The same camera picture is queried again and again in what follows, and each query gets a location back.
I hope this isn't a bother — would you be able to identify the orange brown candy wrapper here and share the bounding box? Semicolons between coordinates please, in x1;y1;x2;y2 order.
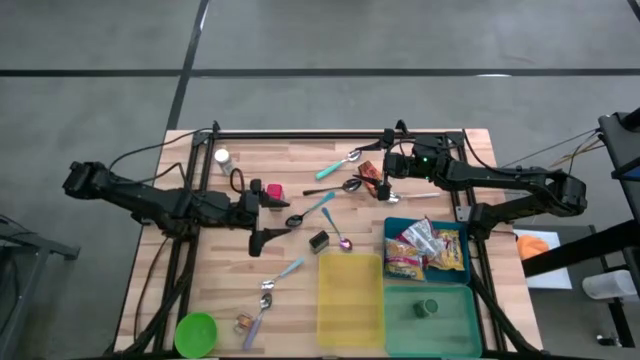
357;160;389;197

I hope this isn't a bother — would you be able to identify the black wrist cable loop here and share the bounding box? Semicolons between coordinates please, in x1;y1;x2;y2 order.
228;167;247;194

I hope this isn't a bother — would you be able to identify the black spoon teal handle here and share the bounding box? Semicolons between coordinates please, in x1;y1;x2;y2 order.
284;191;337;229

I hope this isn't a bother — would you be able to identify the orange round object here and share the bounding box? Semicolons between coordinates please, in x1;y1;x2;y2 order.
516;233;551;261

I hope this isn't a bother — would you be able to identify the dark green pepper tin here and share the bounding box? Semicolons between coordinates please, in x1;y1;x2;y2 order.
308;229;331;255

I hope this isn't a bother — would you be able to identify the white plastic bottle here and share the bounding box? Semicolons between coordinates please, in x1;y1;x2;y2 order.
581;269;639;301

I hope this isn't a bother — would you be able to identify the green-lid spice jar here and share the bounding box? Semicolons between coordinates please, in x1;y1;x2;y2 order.
412;298;440;320

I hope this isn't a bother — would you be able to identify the silver red snack packet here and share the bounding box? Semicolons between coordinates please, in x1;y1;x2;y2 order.
397;217;446;259

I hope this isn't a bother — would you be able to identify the silver spoon lavender handle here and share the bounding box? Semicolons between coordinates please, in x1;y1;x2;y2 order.
242;292;274;351

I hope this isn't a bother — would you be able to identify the green translucent plastic bin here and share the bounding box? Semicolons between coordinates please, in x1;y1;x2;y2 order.
383;283;484;358

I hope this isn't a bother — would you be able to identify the black aluminium table frame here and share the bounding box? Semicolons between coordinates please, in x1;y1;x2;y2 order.
114;119;544;360

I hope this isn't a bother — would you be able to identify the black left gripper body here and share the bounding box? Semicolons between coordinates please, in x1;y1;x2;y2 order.
238;178;265;232

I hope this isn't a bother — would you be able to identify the white paper sheet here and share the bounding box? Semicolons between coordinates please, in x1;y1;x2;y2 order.
512;228;574;290

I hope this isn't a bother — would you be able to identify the silver spoon turquoise handle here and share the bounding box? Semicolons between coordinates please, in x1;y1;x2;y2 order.
314;148;362;181

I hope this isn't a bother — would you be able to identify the grey metal stand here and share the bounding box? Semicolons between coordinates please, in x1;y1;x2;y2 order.
0;214;81;360

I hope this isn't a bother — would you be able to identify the black side table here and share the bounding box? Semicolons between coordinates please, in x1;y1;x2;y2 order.
519;107;640;349

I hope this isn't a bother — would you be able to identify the long black arm cable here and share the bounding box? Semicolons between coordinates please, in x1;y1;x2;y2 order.
107;127;217;174

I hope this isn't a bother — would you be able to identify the plain silver spoon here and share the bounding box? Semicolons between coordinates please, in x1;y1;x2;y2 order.
387;191;442;205

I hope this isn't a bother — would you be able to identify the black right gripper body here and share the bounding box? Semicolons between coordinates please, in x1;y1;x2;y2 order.
383;142;441;180

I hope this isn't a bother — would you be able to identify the white-lid glass spice jar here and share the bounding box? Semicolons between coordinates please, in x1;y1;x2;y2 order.
213;148;236;176

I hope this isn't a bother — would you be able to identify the silver spoon light-blue handle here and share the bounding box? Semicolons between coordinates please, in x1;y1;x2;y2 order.
260;257;306;291

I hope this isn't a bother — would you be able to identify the iridescent rainbow spoon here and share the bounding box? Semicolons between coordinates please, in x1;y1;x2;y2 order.
320;206;354;253

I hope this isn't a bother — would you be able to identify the yellow translucent plastic bin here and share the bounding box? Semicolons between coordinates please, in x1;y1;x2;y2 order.
316;252;386;349

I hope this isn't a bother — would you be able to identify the green plastic bowl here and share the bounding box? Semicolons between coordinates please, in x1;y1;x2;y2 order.
173;311;219;359

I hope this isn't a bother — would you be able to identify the all-black metal spoon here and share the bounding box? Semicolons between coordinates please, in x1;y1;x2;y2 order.
301;178;363;197

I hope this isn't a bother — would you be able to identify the blue plastic bin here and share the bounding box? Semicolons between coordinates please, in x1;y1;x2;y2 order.
383;216;472;285

